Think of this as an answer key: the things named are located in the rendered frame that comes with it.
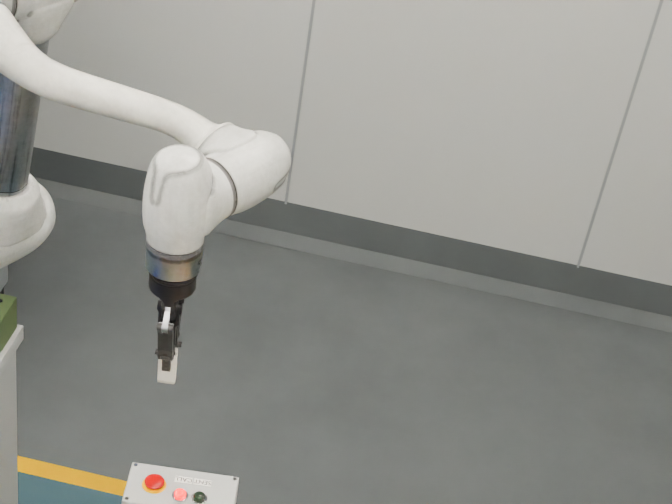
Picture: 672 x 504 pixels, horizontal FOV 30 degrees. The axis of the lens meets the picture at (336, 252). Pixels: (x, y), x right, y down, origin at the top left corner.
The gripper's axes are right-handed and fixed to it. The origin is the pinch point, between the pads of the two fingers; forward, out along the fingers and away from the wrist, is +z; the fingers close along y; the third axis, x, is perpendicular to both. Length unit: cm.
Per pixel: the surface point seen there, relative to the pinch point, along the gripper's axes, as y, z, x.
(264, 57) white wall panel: 247, 65, 5
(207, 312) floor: 189, 139, 12
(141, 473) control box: 2.4, 29.0, 3.9
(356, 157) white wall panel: 242, 99, -33
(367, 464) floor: 125, 140, -48
